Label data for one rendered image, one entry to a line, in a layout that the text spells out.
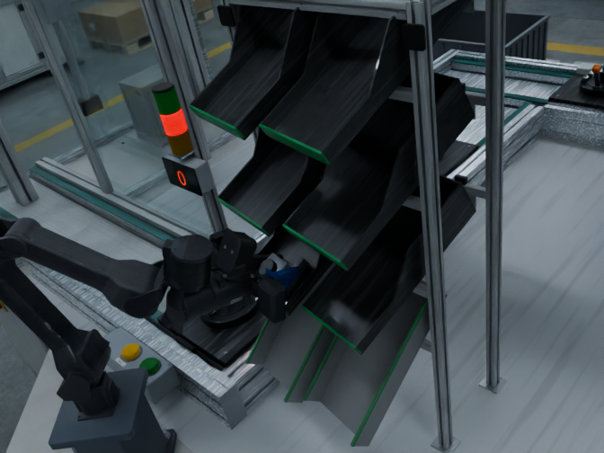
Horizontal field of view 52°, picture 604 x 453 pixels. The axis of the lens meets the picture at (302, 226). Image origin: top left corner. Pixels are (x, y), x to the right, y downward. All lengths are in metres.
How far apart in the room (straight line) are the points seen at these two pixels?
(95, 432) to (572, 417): 0.85
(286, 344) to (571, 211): 0.91
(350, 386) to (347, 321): 0.17
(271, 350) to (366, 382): 0.22
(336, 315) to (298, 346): 0.20
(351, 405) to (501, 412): 0.32
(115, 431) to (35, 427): 0.41
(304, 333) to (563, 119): 1.21
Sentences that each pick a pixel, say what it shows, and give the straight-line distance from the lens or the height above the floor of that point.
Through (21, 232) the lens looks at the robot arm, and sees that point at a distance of 0.93.
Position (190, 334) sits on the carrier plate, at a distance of 1.36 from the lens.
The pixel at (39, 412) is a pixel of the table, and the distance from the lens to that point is 1.54.
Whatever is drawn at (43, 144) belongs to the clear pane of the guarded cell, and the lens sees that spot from 2.53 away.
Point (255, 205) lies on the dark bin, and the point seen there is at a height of 1.36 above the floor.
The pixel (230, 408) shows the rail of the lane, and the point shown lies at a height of 0.91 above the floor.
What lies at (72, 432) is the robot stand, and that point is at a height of 1.06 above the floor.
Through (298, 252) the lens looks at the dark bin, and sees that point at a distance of 1.05.
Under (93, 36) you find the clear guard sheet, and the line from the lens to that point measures 1.60.
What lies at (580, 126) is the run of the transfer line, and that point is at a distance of 2.05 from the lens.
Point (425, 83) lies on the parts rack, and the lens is 0.74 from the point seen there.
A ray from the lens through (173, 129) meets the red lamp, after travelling 1.37.
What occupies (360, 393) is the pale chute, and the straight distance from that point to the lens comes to 1.07.
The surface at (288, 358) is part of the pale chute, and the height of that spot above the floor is 1.02.
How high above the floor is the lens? 1.86
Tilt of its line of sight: 35 degrees down
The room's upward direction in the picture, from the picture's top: 12 degrees counter-clockwise
